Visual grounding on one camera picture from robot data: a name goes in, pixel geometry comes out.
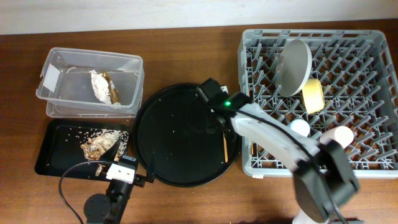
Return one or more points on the grey dishwasher rack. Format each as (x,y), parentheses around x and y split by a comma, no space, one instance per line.
(359,85)

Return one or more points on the blue cup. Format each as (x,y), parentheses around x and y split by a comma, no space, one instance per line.
(300,126)

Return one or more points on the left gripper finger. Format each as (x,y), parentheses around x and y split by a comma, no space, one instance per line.
(151,168)
(110,154)

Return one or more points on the wooden chopstick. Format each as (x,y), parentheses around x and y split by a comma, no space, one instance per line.
(225,148)

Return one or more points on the pink cup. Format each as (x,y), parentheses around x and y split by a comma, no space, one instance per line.
(341,134)

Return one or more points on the yellow bowl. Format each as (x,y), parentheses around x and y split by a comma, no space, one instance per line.
(313,96)

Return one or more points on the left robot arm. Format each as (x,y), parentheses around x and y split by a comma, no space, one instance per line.
(110,206)

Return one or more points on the grey plate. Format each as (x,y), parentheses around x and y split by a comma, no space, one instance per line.
(293,68)

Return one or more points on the food scraps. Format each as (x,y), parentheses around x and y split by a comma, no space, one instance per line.
(102,144)

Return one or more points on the gold candy wrapper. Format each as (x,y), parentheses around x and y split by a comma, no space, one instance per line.
(111,93)

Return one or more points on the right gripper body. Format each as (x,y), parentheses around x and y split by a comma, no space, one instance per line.
(211,124)

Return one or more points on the clear plastic bin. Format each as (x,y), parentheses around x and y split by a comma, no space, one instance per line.
(66,83)

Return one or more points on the round black tray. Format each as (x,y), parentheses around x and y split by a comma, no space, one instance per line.
(172,124)

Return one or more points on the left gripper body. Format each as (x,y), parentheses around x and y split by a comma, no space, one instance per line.
(138,180)

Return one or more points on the white tissue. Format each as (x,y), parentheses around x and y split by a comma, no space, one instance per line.
(100,86)

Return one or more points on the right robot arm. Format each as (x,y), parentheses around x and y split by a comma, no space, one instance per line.
(322,174)

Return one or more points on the black rectangular tray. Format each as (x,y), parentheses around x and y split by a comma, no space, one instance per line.
(58,123)

